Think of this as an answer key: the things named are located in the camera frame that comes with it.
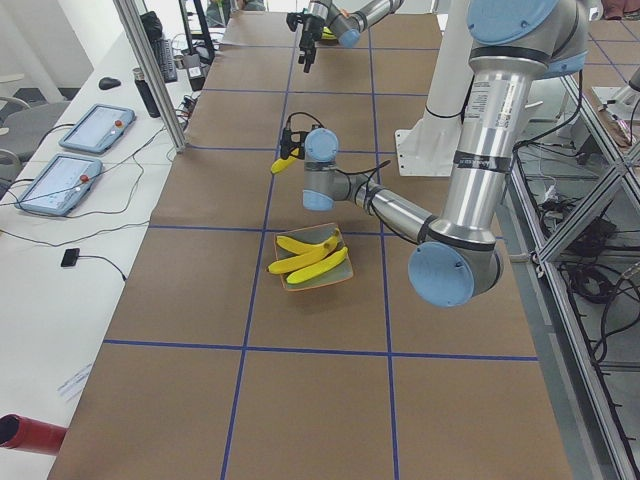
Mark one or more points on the aluminium frame post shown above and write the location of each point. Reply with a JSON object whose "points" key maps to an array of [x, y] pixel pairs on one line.
{"points": [[133, 27]]}

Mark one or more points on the grey square plate orange rim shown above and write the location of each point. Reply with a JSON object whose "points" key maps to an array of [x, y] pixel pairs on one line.
{"points": [[315, 234]]}

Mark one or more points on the lower blue teach pendant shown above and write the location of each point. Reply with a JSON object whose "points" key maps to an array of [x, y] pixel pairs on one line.
{"points": [[60, 186]]}

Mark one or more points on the upper blue teach pendant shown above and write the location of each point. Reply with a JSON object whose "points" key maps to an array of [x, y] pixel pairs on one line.
{"points": [[98, 129]]}

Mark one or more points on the black computer mouse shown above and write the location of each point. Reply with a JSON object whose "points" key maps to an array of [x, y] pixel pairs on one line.
{"points": [[108, 83]]}

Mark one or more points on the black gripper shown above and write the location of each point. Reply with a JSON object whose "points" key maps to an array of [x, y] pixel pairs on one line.
{"points": [[298, 145], [310, 29]]}

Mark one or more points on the small black puck device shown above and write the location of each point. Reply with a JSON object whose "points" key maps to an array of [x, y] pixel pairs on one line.
{"points": [[70, 257]]}

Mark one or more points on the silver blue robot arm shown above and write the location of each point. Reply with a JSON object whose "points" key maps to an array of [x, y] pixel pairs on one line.
{"points": [[514, 43], [346, 27]]}

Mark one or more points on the blue teach pendant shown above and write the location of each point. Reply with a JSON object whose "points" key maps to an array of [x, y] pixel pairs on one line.
{"points": [[60, 186], [98, 129]]}

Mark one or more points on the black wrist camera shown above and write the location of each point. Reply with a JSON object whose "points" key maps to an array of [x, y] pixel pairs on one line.
{"points": [[294, 19], [286, 145]]}

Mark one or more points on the brown wicker fruit basket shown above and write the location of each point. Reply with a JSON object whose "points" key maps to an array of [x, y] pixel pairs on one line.
{"points": [[327, 37]]}

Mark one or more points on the red cylinder tube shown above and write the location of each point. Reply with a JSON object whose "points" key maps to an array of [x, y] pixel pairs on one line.
{"points": [[29, 435]]}

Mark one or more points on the black keyboard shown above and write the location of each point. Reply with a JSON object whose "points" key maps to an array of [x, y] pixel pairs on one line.
{"points": [[163, 54]]}

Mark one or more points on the black water bottle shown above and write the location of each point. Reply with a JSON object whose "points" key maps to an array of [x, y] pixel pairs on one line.
{"points": [[145, 93]]}

